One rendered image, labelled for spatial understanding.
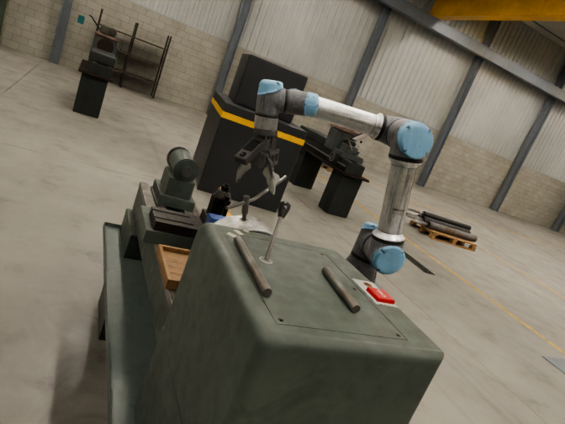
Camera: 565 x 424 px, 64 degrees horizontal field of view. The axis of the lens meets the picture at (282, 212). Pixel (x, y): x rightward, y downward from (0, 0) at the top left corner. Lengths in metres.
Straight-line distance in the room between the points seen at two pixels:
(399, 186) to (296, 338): 0.82
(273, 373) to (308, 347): 0.08
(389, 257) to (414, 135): 0.42
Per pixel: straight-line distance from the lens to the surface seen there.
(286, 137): 6.37
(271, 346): 0.88
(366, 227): 1.76
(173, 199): 2.58
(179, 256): 1.97
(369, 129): 1.65
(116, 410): 1.70
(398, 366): 1.08
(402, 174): 1.58
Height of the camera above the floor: 1.68
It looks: 14 degrees down
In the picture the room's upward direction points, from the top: 21 degrees clockwise
